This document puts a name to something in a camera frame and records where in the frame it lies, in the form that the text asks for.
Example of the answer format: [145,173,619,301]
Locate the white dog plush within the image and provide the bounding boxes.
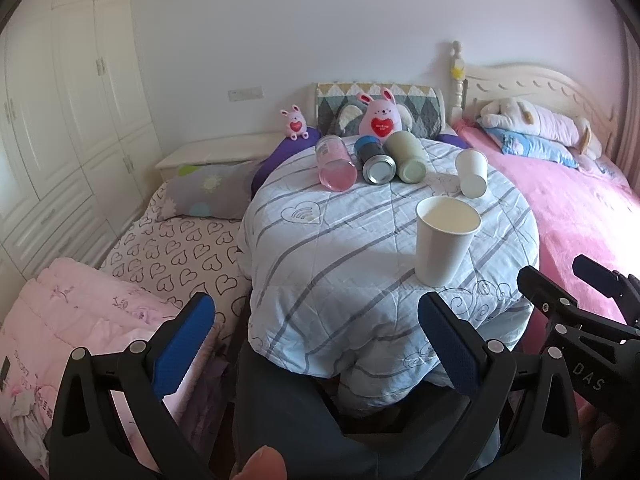
[476,97,604,157]

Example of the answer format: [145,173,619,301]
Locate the person's grey trouser legs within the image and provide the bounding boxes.
[231,342,502,480]

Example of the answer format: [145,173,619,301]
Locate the purple cushion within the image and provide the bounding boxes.
[251,127,324,193]

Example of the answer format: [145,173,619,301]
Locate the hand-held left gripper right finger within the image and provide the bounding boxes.
[417,290,584,480]

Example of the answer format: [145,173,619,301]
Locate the striped light blue quilt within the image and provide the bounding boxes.
[239,134,542,403]

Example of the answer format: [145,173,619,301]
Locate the blue metal cup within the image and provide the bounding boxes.
[353,135,397,185]

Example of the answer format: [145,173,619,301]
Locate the heart print bed sheet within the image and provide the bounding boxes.
[99,180,252,333]

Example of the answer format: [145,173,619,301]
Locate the white paper cup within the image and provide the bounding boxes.
[454,149,489,198]
[416,196,482,286]

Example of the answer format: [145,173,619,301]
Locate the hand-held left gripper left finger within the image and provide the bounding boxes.
[45,292,232,480]

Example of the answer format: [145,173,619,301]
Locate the pink transparent cup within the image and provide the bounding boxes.
[314,134,359,192]

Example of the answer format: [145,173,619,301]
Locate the large pink bunny plush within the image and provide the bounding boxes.
[358,87,414,139]

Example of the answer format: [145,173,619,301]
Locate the blue cartoon print pillow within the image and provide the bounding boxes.
[481,127,582,169]

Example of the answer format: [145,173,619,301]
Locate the grey flower print pillow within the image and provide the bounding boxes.
[157,159,265,221]

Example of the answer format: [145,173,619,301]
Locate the cream bed headboard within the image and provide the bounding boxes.
[449,40,628,171]

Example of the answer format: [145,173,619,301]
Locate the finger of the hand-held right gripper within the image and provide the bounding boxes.
[517,265,640,347]
[572,254,640,311]

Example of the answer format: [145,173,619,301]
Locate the person's left hand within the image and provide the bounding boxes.
[244,447,289,480]

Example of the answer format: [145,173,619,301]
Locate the pink fluffy bedspread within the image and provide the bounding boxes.
[452,121,640,413]

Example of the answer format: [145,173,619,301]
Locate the small pink bunny plush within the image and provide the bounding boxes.
[279,105,310,140]

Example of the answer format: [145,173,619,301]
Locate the folded pink blanket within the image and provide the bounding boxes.
[0,257,223,480]

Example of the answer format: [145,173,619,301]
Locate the patterned triangle print cushion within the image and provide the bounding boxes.
[314,82,448,139]

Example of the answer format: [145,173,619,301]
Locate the white wardrobe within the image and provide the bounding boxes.
[0,0,165,291]

